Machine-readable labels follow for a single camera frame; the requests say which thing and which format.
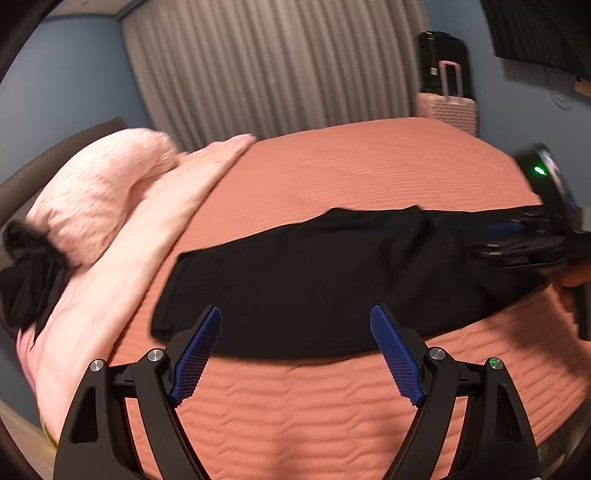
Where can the grey pleated curtain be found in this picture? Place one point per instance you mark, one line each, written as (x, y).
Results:
(277, 69)

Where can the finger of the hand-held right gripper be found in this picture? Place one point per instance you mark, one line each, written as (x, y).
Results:
(517, 254)
(517, 225)

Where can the black cloth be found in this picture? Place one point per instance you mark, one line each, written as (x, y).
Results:
(27, 286)

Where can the black wall television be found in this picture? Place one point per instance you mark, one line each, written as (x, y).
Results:
(531, 32)

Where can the light pink blanket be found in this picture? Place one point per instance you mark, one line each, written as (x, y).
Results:
(138, 240)

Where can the pink suitcase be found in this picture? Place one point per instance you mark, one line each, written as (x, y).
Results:
(448, 113)

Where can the black suitcase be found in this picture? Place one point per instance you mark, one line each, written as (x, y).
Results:
(443, 48)

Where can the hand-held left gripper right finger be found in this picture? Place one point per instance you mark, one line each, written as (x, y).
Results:
(397, 355)

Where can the black pants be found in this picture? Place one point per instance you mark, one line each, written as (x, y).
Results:
(300, 277)

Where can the salmon quilted bedspread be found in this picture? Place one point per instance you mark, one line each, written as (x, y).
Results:
(346, 175)

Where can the fluffy pink pillow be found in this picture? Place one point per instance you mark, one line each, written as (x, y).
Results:
(101, 189)

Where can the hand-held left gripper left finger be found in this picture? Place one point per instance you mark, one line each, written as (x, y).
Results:
(196, 355)

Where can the person's right hand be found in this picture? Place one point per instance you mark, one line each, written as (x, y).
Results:
(565, 282)

